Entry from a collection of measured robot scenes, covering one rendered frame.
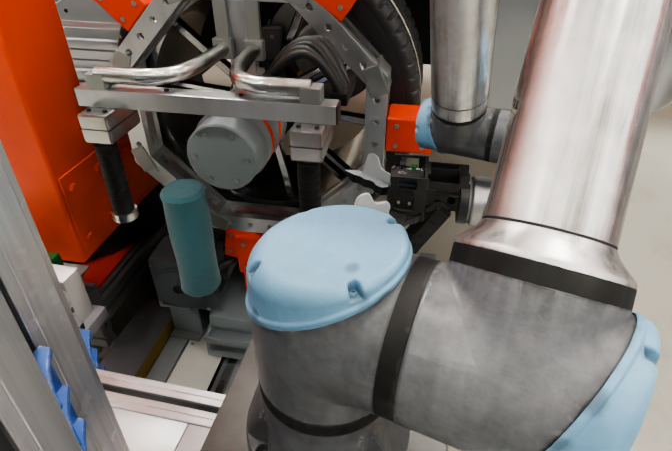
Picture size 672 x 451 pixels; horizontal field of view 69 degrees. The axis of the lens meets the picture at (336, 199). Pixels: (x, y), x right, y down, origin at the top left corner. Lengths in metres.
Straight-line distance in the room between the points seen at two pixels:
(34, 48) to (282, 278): 0.87
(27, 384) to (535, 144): 0.32
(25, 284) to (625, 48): 0.40
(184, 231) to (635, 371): 0.85
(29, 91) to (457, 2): 0.80
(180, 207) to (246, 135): 0.23
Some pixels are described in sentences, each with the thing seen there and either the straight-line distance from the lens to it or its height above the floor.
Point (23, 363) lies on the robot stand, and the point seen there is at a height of 1.05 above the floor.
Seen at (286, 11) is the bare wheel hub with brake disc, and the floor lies 0.95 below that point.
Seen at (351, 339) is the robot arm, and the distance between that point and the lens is 0.32.
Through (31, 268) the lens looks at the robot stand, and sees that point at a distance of 0.38.
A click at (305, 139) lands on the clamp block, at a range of 0.72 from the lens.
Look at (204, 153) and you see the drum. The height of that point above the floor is 0.86.
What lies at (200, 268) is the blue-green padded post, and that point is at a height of 0.56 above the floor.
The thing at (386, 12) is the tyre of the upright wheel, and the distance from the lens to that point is 0.96.
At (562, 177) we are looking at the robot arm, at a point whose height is 1.11.
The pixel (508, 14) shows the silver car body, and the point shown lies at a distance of 1.30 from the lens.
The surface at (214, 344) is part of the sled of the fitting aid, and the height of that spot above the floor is 0.14.
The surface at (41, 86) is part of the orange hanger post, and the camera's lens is 1.11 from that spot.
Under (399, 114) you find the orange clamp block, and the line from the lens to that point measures 0.94.
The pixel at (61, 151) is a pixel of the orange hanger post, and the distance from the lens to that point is 1.16.
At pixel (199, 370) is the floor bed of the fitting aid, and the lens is 1.53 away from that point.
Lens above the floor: 1.26
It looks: 33 degrees down
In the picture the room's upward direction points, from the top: straight up
